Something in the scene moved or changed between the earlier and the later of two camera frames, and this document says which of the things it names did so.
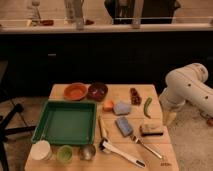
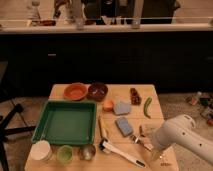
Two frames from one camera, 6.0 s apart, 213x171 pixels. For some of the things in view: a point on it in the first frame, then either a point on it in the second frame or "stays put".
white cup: x=41 y=150 stays put
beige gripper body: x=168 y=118 → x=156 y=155
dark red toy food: x=135 y=99 stays put
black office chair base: x=6 y=130 stays put
